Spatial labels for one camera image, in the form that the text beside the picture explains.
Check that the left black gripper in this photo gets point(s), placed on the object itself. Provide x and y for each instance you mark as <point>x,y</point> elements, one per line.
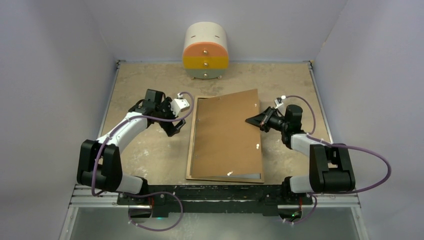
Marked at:
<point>166,104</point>

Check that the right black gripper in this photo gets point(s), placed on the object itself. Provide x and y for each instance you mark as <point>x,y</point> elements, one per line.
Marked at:
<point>262,120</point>

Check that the black wooden picture frame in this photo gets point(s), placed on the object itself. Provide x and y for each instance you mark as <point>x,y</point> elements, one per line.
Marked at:
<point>190,158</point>

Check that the brown hardboard backing board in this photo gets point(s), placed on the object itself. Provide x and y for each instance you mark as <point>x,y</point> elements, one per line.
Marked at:
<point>224,143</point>

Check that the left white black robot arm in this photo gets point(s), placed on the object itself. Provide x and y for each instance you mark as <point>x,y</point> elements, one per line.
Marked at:
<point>100,165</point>

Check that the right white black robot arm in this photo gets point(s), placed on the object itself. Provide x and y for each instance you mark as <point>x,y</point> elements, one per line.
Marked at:
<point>330,168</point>

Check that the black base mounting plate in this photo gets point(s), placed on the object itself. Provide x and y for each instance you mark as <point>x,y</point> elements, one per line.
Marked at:
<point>268,200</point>

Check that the round three-drawer mini cabinet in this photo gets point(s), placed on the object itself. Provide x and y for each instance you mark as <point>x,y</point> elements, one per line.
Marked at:
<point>205,53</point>

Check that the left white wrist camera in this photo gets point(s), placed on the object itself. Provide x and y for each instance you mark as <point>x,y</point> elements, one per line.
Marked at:
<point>179,105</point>

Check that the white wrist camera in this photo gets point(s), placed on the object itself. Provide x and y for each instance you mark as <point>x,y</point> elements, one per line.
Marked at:
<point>279,102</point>
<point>179,105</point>

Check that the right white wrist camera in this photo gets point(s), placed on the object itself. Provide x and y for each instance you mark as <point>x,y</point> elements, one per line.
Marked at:
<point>279,102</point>

